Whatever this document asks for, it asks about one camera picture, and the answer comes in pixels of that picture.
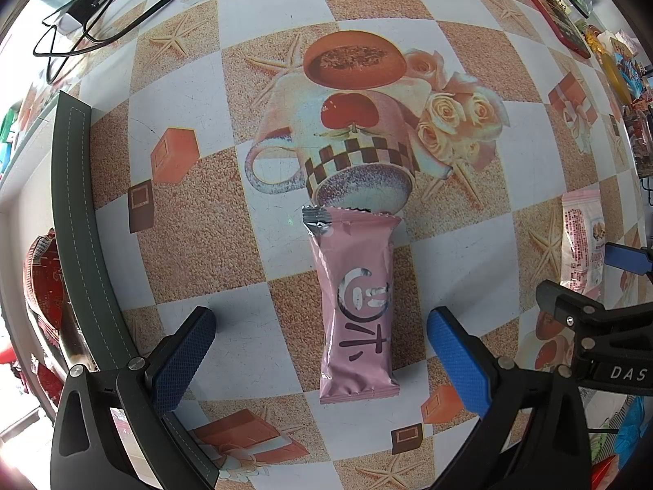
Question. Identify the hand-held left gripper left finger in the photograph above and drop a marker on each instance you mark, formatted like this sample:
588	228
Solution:
181	367

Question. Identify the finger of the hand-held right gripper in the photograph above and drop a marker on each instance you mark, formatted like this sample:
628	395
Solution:
561	298
630	259

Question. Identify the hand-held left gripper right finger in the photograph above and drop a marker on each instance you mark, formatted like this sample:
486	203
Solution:
459	362

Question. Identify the large pink snack packet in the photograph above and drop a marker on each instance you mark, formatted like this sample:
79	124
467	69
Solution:
579	235

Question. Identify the pink snack bar packet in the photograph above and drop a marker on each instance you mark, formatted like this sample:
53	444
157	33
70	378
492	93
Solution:
357	316

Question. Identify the red snack packet white print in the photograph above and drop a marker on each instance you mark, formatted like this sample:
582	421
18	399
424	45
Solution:
46	286

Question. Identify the grey box with green rim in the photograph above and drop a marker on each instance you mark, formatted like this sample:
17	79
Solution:
76	214

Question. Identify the pile of assorted snacks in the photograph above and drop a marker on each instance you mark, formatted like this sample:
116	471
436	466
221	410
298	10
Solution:
625	76

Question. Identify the blue plastic bag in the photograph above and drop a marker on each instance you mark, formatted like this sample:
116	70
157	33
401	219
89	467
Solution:
630	431

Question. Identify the dark red tray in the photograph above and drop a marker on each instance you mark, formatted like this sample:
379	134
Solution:
551	15

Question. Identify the green object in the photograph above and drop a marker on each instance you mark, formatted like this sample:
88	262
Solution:
6	127

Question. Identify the grey power adapter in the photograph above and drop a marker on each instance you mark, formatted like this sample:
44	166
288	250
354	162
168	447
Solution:
76	13

